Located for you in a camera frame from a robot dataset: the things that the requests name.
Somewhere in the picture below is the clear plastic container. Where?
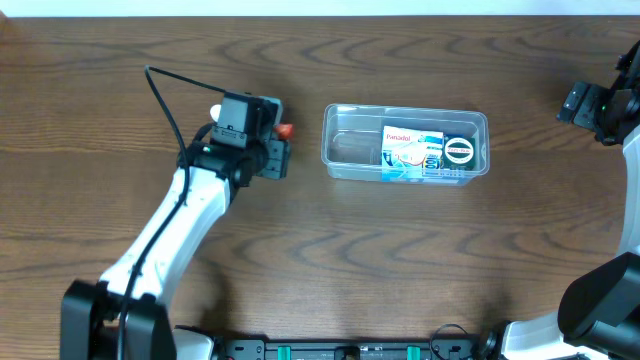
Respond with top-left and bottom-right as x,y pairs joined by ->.
322,104 -> 490,186

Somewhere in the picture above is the red Panadol box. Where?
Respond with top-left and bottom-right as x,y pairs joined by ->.
274,123 -> 294,141

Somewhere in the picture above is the black bottle white cap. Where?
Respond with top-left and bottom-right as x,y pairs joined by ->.
210,104 -> 221,123

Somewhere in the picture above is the black mounting rail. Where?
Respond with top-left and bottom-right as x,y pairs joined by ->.
172,324 -> 501,360

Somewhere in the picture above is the green ointment box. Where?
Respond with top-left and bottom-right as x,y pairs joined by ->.
443,135 -> 476,171

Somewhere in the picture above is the white Panadol box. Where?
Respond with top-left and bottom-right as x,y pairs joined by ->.
381,126 -> 444,169

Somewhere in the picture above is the blue fever patch box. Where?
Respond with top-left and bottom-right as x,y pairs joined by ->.
381,153 -> 466,183

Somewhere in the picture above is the left black cable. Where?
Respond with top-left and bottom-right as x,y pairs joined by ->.
115,64 -> 227,360

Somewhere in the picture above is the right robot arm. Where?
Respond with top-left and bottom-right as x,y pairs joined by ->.
474,45 -> 639,359

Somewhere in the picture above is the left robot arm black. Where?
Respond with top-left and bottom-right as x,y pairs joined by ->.
59,92 -> 290,359

